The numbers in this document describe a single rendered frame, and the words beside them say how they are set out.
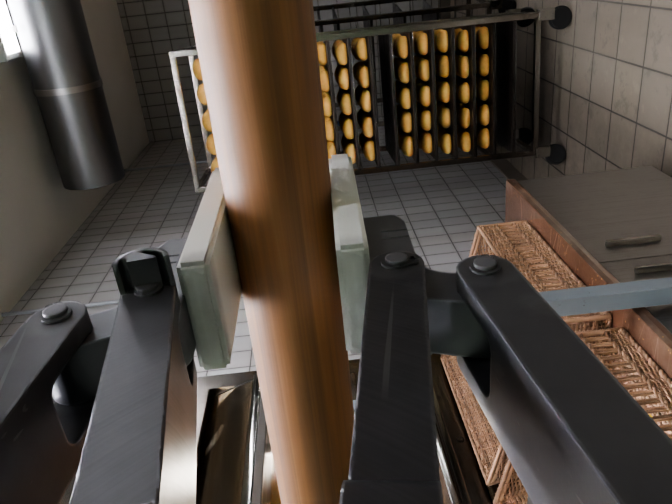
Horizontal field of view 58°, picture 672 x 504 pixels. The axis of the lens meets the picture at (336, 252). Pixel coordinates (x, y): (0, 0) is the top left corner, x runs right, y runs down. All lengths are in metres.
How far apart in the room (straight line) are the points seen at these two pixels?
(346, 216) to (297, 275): 0.03
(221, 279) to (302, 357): 0.04
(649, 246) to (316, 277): 1.53
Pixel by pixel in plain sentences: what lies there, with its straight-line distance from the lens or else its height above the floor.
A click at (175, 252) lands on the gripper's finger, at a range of 0.17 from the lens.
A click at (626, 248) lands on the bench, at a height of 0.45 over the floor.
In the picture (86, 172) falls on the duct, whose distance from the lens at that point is 3.38.
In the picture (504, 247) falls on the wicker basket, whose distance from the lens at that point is 1.73.
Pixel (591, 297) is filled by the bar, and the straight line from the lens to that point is 1.31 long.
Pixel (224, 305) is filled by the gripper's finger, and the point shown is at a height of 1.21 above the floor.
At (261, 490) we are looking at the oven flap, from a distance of 1.54.
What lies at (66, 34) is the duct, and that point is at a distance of 3.29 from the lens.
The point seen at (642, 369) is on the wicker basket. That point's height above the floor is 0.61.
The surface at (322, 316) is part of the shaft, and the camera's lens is 0.18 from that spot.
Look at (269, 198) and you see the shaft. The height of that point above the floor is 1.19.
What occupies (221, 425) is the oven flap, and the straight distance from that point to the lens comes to 1.99.
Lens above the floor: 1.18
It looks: 1 degrees down
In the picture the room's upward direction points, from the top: 96 degrees counter-clockwise
